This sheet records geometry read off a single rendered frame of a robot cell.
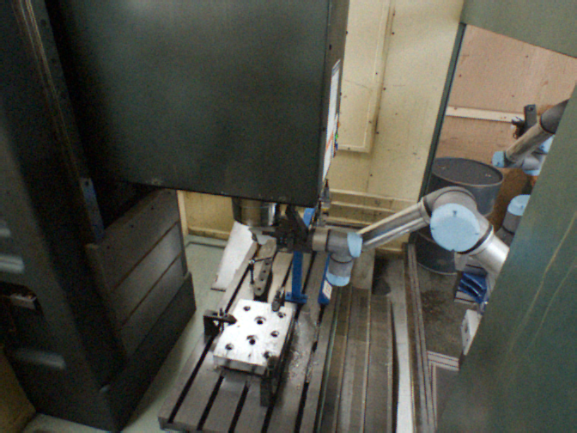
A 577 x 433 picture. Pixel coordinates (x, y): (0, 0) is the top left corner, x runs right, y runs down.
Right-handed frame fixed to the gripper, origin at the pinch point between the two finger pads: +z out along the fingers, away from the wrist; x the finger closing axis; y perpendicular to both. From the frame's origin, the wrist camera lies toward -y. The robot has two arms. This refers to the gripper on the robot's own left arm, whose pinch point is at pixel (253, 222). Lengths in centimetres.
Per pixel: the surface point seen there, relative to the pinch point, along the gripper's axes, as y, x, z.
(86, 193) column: -14.5, -21.1, 42.4
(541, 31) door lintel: -61, -3, -64
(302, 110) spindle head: -41.7, -12.7, -16.0
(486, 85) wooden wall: -8, 252, -124
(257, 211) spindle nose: -9.1, -7.7, -3.4
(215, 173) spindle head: -21.9, -12.5, 7.2
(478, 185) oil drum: 53, 184, -121
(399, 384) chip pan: 76, 10, -62
